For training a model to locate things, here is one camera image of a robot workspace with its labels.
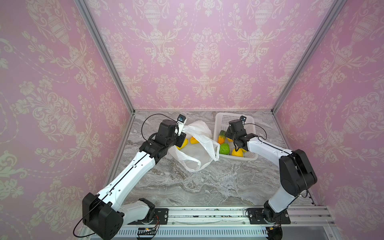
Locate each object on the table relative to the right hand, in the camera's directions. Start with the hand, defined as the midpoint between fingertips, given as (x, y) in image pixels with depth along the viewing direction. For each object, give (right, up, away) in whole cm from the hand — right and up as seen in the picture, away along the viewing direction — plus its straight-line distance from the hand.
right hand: (232, 130), depth 94 cm
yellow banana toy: (-31, -9, +4) cm, 32 cm away
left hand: (-30, 0, -17) cm, 35 cm away
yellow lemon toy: (+3, -13, -5) cm, 15 cm away
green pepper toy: (-5, -11, -3) cm, 13 cm away
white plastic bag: (-24, -17, +2) cm, 29 cm away
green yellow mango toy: (-6, -5, +5) cm, 9 cm away
